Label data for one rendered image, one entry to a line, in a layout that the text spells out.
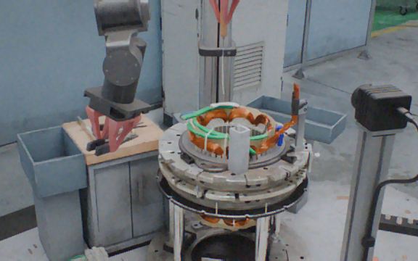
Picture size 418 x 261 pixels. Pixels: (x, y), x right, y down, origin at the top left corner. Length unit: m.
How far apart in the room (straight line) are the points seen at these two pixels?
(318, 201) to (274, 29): 2.35
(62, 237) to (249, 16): 2.54
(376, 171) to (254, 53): 3.07
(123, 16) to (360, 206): 0.46
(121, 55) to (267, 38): 2.97
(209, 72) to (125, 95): 0.68
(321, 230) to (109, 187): 0.57
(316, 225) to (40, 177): 0.72
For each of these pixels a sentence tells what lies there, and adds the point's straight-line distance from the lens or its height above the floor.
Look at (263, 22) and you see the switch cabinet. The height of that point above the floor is 0.77.
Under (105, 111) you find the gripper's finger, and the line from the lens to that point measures 0.90.
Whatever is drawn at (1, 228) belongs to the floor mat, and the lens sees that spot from 2.90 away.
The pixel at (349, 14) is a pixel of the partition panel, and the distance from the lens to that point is 5.38.
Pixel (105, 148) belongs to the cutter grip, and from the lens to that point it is 0.93.
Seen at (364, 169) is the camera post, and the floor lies 1.31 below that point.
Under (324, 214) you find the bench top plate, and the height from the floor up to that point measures 0.78.
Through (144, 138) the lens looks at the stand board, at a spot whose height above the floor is 1.07.
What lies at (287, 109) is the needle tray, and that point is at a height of 1.04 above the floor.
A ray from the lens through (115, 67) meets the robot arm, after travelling 0.81.
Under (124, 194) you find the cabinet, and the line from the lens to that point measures 1.26.
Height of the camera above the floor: 1.59
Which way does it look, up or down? 25 degrees down
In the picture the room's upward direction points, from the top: 1 degrees clockwise
